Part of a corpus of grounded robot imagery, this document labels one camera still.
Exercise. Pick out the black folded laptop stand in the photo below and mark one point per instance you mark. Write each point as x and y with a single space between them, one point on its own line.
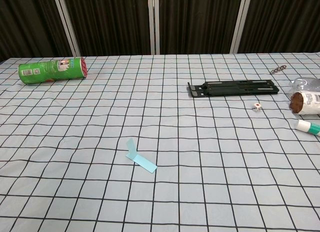
225 90

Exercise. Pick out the green chips can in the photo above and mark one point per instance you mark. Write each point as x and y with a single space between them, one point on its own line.
50 71

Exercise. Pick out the light blue paper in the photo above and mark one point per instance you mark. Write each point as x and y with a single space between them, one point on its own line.
145 165

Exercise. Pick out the white green glue stick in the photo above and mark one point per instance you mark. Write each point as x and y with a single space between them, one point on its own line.
308 127

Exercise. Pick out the light blue checked tablecloth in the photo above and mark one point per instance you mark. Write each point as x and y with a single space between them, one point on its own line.
175 192

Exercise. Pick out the white die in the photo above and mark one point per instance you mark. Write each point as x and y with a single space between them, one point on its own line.
256 107

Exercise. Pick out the brown drink bottle white label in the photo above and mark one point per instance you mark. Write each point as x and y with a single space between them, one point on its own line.
307 104

